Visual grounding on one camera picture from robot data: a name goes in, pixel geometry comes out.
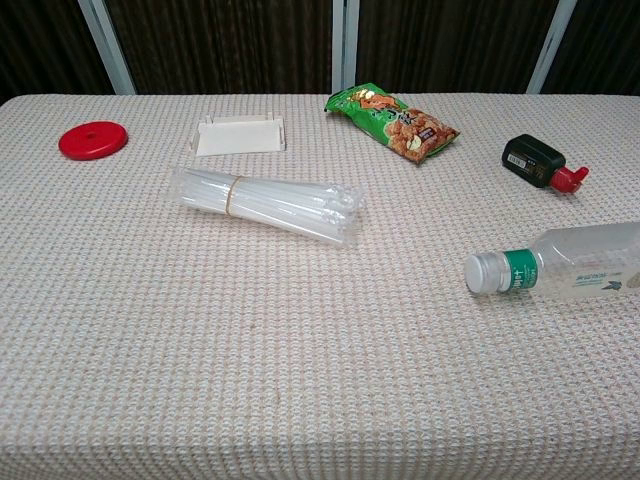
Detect clear plastic water bottle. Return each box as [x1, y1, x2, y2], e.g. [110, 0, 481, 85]
[463, 221, 640, 300]

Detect beige woven table mat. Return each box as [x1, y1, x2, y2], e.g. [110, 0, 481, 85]
[0, 92, 640, 480]

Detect black bottle red cap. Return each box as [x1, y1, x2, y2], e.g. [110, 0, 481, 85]
[501, 133, 591, 194]

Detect clear straws bundle pack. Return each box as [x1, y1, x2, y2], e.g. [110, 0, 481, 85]
[169, 166, 365, 250]

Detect tan rubber band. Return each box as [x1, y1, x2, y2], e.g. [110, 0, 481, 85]
[224, 175, 247, 218]

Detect white paper tray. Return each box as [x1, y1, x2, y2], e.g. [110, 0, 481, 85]
[192, 114, 288, 158]

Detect green snack bag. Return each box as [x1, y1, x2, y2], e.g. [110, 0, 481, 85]
[324, 82, 462, 167]

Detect red round plastic disc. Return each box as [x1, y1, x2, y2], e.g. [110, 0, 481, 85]
[58, 121, 129, 162]

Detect white frame post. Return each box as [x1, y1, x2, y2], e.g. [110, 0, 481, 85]
[77, 0, 137, 96]
[525, 0, 579, 96]
[330, 0, 361, 95]

